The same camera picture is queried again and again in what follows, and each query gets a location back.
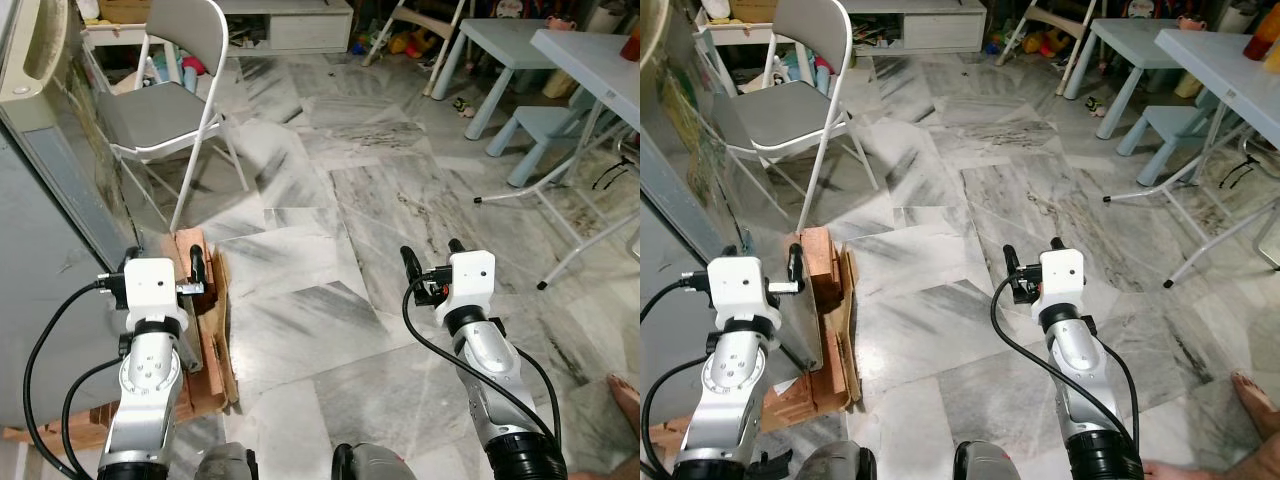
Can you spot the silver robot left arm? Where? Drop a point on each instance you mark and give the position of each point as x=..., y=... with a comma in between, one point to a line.
x=148, y=390
x=730, y=385

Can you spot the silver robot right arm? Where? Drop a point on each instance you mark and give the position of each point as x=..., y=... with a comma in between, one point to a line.
x=1075, y=360
x=490, y=360

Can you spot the grey fridge cabinet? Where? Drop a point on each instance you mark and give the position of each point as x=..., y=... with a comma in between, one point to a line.
x=50, y=280
x=665, y=300

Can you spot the green yellow fridge sticker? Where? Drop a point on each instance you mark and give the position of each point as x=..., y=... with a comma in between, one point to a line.
x=690, y=120
x=80, y=100

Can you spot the orange brick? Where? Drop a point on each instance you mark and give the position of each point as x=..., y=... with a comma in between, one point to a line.
x=188, y=250
x=822, y=260

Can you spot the grey white folding chair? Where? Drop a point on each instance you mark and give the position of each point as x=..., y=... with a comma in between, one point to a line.
x=780, y=115
x=150, y=115

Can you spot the light blue plastic stool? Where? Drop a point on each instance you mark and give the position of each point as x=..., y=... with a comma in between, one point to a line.
x=545, y=120
x=1175, y=120

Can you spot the grey robot left leg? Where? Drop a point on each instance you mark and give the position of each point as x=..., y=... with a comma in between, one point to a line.
x=225, y=465
x=840, y=462

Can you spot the grey robot leg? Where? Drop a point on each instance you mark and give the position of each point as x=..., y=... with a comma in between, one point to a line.
x=375, y=465
x=225, y=465
x=1000, y=462
x=840, y=462

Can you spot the grey robot right leg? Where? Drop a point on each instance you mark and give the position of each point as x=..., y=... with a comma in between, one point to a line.
x=375, y=465
x=1000, y=462

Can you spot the person's bare foot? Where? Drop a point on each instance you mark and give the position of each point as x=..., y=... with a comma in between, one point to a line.
x=1230, y=470
x=625, y=400
x=1255, y=400

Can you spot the white wooden easel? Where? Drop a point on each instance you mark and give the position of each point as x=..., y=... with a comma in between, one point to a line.
x=440, y=50
x=1072, y=50

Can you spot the yellow plush toy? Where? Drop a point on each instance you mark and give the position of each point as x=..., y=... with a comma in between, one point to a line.
x=1040, y=42
x=410, y=42

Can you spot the light blue children's table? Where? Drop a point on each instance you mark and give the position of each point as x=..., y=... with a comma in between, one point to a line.
x=1135, y=40
x=510, y=40

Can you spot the white side table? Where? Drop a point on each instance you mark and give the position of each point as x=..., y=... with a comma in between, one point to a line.
x=110, y=35
x=725, y=38

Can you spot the white folding table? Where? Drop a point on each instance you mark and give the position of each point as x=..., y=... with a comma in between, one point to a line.
x=1225, y=65
x=600, y=70

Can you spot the red sauce bottle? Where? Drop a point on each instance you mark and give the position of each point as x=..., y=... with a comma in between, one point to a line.
x=1262, y=30
x=632, y=45

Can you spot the white low cabinet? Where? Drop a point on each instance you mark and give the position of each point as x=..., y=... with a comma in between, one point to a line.
x=300, y=30
x=930, y=30

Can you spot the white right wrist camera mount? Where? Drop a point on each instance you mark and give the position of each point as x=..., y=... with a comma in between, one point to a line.
x=1062, y=275
x=472, y=275

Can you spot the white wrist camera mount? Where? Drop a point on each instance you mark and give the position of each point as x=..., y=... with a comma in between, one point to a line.
x=1062, y=275
x=150, y=285
x=472, y=275
x=735, y=285

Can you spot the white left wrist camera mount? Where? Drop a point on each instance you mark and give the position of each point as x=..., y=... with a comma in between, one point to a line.
x=150, y=285
x=735, y=285

